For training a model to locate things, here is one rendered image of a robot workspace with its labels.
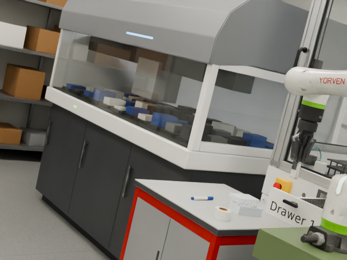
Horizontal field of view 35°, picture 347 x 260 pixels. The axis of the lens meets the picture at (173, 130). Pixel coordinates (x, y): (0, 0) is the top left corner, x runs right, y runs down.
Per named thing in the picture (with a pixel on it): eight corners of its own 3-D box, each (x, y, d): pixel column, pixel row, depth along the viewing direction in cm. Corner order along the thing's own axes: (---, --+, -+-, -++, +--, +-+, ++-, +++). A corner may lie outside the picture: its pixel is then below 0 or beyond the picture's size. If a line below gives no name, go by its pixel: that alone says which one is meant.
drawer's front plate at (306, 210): (317, 238, 210) (325, 211, 209) (264, 211, 233) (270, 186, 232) (320, 238, 212) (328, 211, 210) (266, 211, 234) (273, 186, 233)
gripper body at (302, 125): (308, 119, 223) (302, 141, 225) (295, 117, 218) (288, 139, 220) (323, 124, 218) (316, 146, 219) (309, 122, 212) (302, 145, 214)
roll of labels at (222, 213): (219, 214, 234) (221, 205, 233) (232, 221, 229) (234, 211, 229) (209, 215, 228) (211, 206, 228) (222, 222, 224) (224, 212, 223)
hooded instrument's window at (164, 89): (188, 149, 290) (208, 64, 284) (50, 86, 429) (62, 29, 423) (323, 163, 359) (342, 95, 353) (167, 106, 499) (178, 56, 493)
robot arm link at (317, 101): (342, 76, 215) (318, 70, 223) (324, 71, 206) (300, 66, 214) (332, 111, 217) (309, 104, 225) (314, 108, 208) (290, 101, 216)
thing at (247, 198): (239, 201, 264) (240, 198, 264) (228, 195, 271) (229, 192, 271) (258, 202, 271) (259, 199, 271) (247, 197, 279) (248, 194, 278)
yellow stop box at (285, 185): (282, 196, 261) (285, 181, 260) (271, 191, 267) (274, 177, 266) (289, 196, 264) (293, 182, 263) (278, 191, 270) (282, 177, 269)
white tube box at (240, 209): (237, 214, 240) (239, 206, 240) (227, 208, 248) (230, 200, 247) (261, 217, 246) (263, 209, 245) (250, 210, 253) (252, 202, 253)
